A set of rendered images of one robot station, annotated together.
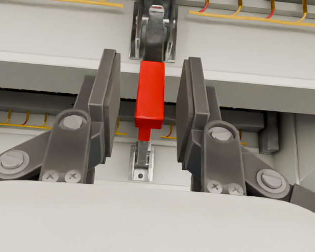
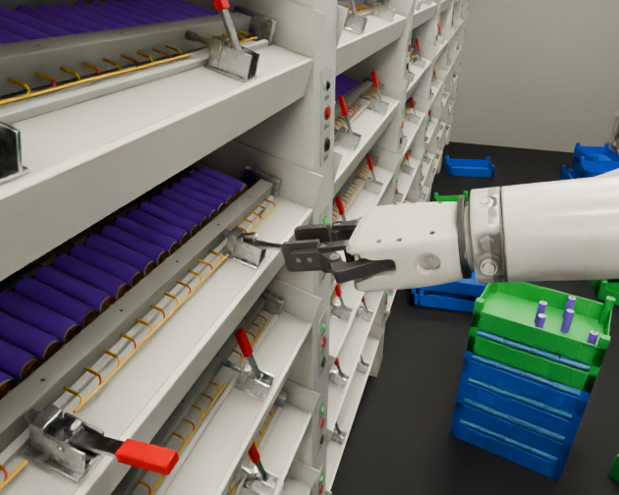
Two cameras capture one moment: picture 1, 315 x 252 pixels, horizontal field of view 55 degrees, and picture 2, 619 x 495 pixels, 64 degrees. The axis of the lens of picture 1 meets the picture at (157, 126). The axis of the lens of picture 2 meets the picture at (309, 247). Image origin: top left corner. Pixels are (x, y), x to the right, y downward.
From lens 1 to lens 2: 0.45 m
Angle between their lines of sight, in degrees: 54
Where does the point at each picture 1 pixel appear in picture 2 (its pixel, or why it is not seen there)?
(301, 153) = (297, 283)
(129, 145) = (233, 388)
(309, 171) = (311, 283)
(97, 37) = (235, 274)
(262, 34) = (263, 227)
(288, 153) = (291, 294)
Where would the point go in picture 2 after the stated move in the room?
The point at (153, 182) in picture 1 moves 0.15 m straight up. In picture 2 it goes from (272, 385) to (267, 287)
